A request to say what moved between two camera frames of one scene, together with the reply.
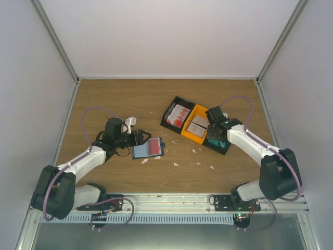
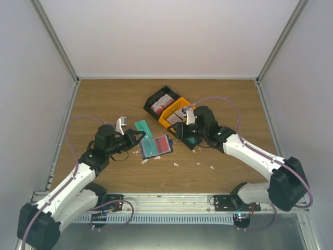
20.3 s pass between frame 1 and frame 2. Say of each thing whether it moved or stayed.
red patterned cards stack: moved
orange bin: moved
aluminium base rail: stayed
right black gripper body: moved
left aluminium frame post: stayed
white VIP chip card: moved
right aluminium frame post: stayed
